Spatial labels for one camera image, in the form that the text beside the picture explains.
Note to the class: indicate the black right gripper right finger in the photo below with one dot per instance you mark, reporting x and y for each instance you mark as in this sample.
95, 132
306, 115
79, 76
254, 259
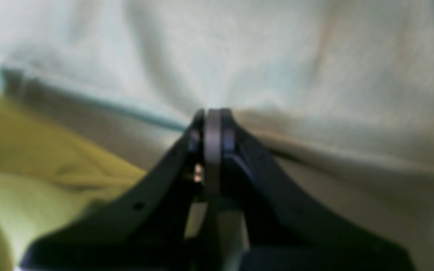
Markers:
287, 229

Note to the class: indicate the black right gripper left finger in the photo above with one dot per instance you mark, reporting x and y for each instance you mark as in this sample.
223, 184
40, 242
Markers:
143, 230

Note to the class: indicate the light green T-shirt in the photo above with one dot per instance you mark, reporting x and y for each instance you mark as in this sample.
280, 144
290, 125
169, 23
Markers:
49, 177

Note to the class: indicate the grey-green table cloth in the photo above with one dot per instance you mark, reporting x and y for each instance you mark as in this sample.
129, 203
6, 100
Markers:
341, 91

